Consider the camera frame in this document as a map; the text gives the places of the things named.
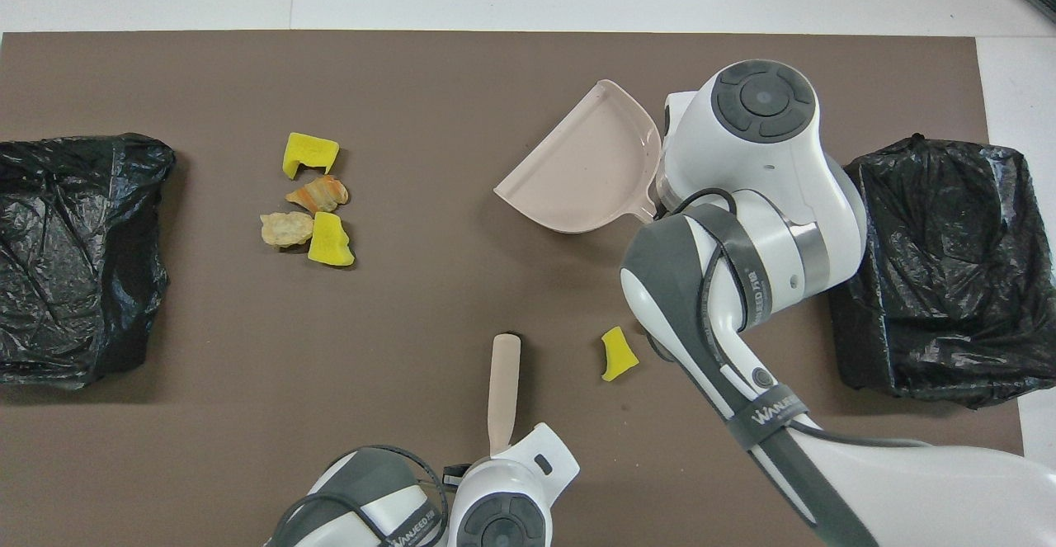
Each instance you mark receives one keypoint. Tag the beige hand brush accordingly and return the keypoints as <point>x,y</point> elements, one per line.
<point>503,382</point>

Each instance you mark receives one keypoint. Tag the small curved yellow sponge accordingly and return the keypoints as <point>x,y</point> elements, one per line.
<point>617,357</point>

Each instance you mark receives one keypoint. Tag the yellow green-backed sponge piece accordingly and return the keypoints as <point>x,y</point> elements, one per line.
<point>328,242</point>

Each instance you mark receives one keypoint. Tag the pale beige sponge chunk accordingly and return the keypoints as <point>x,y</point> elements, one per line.
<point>285,229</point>

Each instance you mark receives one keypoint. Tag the orange striped sponge chunk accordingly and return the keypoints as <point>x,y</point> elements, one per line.
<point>318,195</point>

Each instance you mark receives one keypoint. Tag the beige plastic dustpan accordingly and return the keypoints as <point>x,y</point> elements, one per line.
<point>577,167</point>

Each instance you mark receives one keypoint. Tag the yellow notched sponge piece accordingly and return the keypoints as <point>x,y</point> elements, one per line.
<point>309,151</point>

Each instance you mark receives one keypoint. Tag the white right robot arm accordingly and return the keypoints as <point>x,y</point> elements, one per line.
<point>759,159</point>

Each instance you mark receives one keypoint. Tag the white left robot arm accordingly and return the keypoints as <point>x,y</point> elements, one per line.
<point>503,506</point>

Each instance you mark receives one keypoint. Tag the black bag lined bin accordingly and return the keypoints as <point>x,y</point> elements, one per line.
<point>949,283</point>
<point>82,299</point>

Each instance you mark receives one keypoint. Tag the brown table mat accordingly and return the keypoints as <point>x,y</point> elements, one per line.
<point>330,365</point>

